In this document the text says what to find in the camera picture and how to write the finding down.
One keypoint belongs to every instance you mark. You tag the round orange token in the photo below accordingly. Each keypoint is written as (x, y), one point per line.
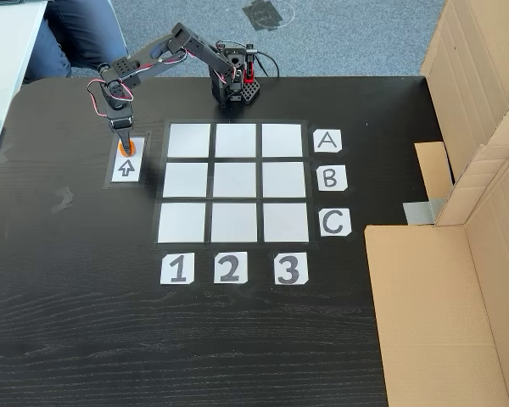
(120, 149)

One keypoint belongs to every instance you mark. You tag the white grid with black tape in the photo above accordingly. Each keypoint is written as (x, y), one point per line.
(234, 180)

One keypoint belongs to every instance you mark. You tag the white arrow paper sheet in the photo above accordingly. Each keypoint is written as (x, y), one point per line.
(127, 168)

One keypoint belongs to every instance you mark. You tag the person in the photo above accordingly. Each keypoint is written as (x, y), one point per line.
(80, 38)

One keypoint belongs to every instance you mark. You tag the crumpled clear tape piece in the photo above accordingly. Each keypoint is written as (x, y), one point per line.
(63, 199)

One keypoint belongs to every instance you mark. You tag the white desk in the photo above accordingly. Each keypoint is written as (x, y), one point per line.
(4, 51)

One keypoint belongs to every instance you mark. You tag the black and red clamp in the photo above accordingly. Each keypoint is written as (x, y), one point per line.
(250, 63)

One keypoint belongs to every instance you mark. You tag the paper label number 1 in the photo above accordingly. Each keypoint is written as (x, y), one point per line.
(177, 269)

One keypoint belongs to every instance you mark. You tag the black flat device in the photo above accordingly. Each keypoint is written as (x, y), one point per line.
(6, 2)

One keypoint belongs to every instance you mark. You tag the paper label number 2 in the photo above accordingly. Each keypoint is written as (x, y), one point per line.
(230, 267)

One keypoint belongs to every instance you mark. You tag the black floor tape patch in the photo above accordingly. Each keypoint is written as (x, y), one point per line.
(263, 15)

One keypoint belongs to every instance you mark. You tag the paper label letter A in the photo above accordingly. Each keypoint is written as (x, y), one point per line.
(327, 141)

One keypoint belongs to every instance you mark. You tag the paper label letter B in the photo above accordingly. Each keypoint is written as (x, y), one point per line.
(331, 178)

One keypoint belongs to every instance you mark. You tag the paper label number 3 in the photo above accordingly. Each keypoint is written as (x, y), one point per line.
(291, 269)

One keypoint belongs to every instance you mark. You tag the paper label letter C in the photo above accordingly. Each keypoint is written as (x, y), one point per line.
(335, 222)

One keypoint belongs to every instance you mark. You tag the grey duct tape strip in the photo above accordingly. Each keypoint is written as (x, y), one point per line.
(420, 211)

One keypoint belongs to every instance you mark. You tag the brown cardboard box wall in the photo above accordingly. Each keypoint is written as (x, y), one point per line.
(471, 63)
(428, 318)

